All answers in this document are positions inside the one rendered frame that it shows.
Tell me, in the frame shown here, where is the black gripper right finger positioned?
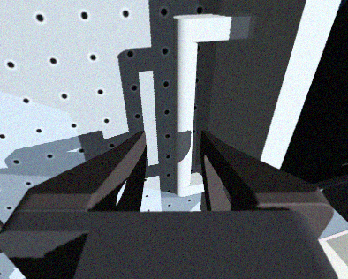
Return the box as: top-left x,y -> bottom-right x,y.
200,130 -> 334,238

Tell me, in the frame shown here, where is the white box-shaped imager with drawer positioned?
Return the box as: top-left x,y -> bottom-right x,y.
173,0 -> 348,222

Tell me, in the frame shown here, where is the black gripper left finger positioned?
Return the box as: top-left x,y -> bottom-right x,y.
12,131 -> 147,213

